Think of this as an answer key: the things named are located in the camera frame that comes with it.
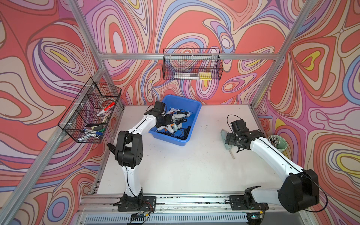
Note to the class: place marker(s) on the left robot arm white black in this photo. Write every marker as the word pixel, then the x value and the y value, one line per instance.
pixel 128 152

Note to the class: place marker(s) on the blue marker pen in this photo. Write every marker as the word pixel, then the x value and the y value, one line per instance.
pixel 96 133

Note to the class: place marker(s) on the small white glue gun front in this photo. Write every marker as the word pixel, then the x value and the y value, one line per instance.
pixel 170 128

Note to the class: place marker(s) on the black wire basket back wall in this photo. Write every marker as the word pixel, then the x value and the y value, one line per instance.
pixel 186 63

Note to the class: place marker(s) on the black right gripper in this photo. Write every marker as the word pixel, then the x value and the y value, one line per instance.
pixel 229 139

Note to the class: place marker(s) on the red marker pen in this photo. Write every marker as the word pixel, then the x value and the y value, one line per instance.
pixel 108 108

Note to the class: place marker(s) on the yellow box in basket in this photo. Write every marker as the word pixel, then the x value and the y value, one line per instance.
pixel 205 76

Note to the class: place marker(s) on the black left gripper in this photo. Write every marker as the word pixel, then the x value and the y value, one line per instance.
pixel 168 120

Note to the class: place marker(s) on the black stapler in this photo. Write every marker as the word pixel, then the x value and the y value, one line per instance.
pixel 111 147

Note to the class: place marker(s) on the black wire basket wall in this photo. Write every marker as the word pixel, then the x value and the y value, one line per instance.
pixel 186 63
pixel 83 114

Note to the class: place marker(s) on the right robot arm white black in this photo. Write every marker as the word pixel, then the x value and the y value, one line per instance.
pixel 300 188

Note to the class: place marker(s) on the mint green cup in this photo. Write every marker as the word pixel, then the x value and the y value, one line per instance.
pixel 278 142

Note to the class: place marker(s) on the black wire basket left wall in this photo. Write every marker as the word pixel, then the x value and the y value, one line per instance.
pixel 83 114

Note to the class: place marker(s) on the blue plastic storage box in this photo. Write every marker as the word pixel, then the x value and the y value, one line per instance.
pixel 184 113

